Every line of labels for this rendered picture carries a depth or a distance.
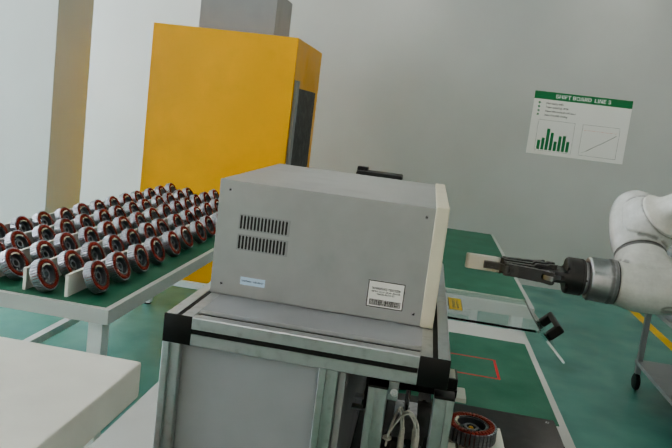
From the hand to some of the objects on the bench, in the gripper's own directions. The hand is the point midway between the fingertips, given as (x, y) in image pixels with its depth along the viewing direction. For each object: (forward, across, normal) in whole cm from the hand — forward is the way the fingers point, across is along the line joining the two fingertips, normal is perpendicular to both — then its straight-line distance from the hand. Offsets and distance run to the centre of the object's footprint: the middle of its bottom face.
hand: (482, 262), depth 134 cm
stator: (-3, +4, -40) cm, 40 cm away
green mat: (+20, +56, -43) cm, 73 cm away
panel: (+22, -9, -41) cm, 48 cm away
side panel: (+36, -41, -44) cm, 70 cm away
